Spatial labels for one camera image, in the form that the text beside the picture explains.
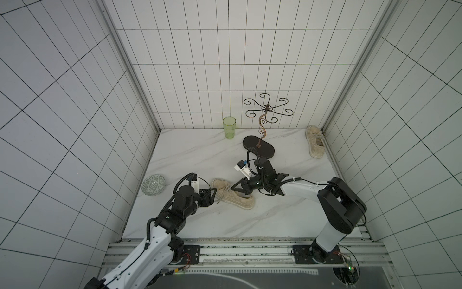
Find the beige lace-up shoe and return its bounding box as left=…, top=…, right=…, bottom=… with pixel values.
left=212, top=178, right=255, bottom=210

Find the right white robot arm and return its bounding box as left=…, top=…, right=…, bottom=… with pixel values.
left=231, top=156, right=367, bottom=264

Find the metal jewelry stand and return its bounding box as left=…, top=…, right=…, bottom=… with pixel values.
left=243, top=93, right=294, bottom=159

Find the patterned ceramic bowl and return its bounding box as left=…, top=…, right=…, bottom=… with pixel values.
left=141, top=174, right=166, bottom=196

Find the green plastic cup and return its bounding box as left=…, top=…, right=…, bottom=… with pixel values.
left=222, top=116, right=237, bottom=139

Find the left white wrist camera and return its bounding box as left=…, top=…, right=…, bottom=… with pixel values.
left=189, top=173, right=200, bottom=194

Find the aluminium mounting rail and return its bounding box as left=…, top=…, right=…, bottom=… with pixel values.
left=102, top=223, right=392, bottom=270

